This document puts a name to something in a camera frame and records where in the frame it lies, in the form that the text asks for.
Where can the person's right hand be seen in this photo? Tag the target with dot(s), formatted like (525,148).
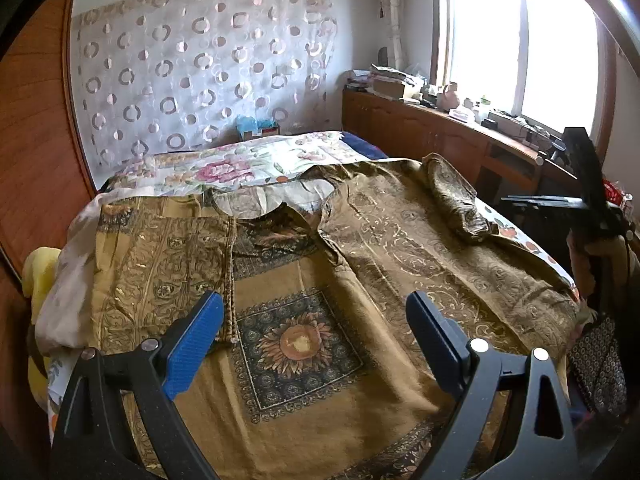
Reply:
(592,265)

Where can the white crumpled cloth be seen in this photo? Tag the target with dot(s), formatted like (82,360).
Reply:
(62,285)

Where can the red packet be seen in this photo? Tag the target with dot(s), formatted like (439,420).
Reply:
(612,192)

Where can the person's dotted dark clothing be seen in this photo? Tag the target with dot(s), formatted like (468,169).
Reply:
(597,360)

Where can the brown patterned garment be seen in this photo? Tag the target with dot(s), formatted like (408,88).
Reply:
(310,310)

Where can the window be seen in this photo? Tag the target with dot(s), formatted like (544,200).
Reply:
(520,35)

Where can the stack of books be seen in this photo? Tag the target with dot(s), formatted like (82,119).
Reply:
(395,77)

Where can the pink figurine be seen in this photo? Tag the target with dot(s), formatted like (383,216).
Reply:
(450,95)

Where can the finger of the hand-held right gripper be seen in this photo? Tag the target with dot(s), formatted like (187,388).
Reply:
(545,202)

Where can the sheer circle-patterned curtain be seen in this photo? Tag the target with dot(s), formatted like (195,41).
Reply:
(200,70)

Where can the wooden side cabinet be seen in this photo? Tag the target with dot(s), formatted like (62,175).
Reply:
(440,135)

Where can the beige patterned drape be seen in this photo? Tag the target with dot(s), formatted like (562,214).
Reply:
(392,15)

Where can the yellow plush toy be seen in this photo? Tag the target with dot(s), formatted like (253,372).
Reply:
(37,280)

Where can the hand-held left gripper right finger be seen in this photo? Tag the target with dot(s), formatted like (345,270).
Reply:
(435,340)

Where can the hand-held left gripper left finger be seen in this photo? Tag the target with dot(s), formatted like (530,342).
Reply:
(197,345)

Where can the floral bed sheet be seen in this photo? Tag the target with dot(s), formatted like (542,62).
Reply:
(240,165)

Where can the blue tissue box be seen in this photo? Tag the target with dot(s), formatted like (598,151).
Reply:
(252,127)

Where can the white tissue pack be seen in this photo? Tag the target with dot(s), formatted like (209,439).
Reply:
(462,115)

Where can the navy blue blanket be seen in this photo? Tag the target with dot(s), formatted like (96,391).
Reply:
(367,146)

